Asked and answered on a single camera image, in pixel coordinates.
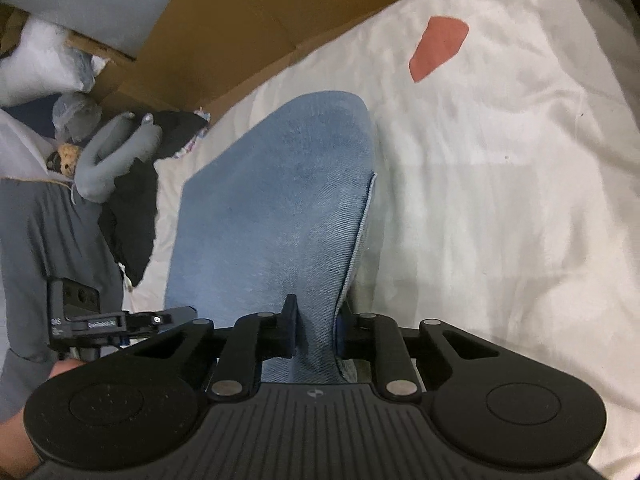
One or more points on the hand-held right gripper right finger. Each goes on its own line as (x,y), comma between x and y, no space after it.
(342,334)

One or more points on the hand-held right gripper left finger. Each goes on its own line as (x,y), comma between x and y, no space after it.
(290,327)

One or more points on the blue denim jeans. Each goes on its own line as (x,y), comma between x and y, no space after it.
(275,210)

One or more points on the person's left forearm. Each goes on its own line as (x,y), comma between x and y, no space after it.
(12,445)

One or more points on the person's left hand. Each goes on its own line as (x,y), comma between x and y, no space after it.
(65,367)

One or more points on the grey garment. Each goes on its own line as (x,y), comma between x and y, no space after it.
(40,240)

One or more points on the black garment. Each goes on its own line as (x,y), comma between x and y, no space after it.
(135,210)

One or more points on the spotted plush toy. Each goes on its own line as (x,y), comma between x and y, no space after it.
(65,160)

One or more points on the grey plush toy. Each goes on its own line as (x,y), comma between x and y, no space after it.
(110,160)

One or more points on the grey plastic bag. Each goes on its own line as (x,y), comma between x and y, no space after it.
(75,115)

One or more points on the white floral cloth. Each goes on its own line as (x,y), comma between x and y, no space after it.
(192,140)

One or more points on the cream printed bed sheet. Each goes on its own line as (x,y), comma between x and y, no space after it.
(500,185)

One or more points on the white plastic bag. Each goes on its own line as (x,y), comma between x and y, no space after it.
(40,65)

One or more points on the brown cardboard sheet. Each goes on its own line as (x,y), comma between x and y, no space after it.
(250,25)

